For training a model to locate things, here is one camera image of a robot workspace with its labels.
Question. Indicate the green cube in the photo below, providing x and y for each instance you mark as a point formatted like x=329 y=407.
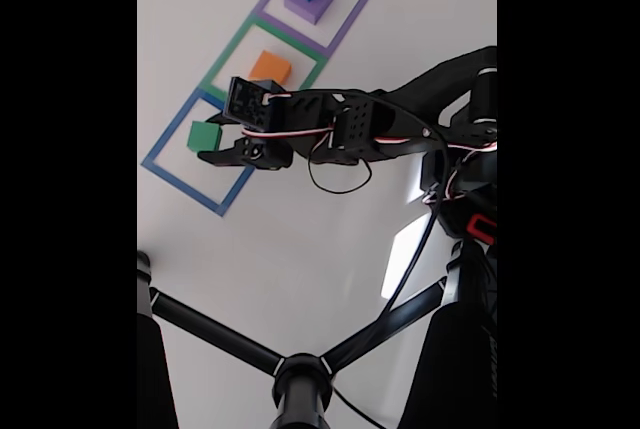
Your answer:
x=204 y=135

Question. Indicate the orange cube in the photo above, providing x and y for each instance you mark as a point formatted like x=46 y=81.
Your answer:
x=270 y=66

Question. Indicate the blue tape square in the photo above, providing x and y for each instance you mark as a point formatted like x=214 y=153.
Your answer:
x=185 y=187

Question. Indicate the green tape square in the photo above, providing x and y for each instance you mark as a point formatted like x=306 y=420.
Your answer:
x=233 y=49

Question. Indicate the large purple cube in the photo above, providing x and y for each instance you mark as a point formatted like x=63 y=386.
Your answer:
x=305 y=11

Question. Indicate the purple tape square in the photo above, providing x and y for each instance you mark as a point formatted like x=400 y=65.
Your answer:
x=346 y=19

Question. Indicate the red clamp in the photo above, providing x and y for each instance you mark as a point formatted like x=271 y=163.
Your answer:
x=482 y=229

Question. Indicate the black tripod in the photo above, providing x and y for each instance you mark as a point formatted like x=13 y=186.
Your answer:
x=300 y=379

